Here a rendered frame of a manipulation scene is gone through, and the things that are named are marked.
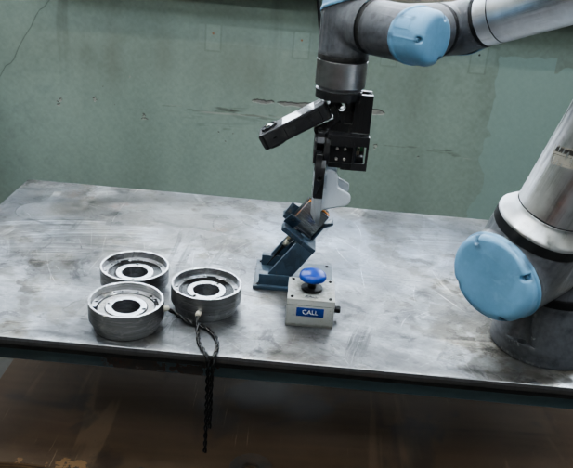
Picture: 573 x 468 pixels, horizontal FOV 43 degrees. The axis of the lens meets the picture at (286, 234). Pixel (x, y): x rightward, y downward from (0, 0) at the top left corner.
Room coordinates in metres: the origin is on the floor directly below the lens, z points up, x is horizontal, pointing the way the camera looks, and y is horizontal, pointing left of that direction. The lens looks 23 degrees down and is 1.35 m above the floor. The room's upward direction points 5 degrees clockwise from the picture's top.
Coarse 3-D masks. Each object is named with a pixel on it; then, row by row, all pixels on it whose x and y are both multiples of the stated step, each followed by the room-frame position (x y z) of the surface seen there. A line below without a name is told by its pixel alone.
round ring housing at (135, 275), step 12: (120, 252) 1.05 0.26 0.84; (132, 252) 1.06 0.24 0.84; (144, 252) 1.06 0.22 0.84; (108, 264) 1.03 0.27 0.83; (132, 264) 1.03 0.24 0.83; (156, 264) 1.04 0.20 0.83; (168, 264) 1.02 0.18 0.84; (108, 276) 0.97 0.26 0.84; (120, 276) 0.99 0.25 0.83; (132, 276) 1.03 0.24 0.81; (144, 276) 1.00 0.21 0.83; (156, 276) 0.98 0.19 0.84; (168, 276) 1.01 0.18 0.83; (156, 288) 0.98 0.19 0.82
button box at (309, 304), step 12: (288, 288) 0.97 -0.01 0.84; (300, 288) 0.97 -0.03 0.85; (324, 288) 0.98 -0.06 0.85; (288, 300) 0.94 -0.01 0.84; (300, 300) 0.94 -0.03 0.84; (312, 300) 0.94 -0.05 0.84; (324, 300) 0.94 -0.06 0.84; (288, 312) 0.94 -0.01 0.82; (300, 312) 0.94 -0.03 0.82; (312, 312) 0.94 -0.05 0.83; (324, 312) 0.94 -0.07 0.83; (336, 312) 0.97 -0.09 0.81; (288, 324) 0.94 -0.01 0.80; (300, 324) 0.94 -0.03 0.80; (312, 324) 0.94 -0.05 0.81; (324, 324) 0.94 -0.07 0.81
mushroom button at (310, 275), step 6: (306, 270) 0.97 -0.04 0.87; (312, 270) 0.97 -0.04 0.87; (318, 270) 0.97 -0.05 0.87; (300, 276) 0.96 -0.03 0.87; (306, 276) 0.96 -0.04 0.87; (312, 276) 0.96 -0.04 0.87; (318, 276) 0.96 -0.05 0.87; (324, 276) 0.96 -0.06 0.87; (306, 282) 0.95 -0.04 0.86; (312, 282) 0.95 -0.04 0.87; (318, 282) 0.95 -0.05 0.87; (312, 288) 0.97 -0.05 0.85
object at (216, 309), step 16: (192, 272) 1.01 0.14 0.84; (208, 272) 1.02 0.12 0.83; (224, 272) 1.02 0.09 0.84; (176, 288) 0.97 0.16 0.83; (192, 288) 0.97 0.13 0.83; (208, 288) 0.99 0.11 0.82; (224, 288) 0.98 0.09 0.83; (240, 288) 0.96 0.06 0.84; (176, 304) 0.93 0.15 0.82; (192, 304) 0.92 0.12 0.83; (208, 304) 0.92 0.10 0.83; (224, 304) 0.93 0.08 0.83; (208, 320) 0.93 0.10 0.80
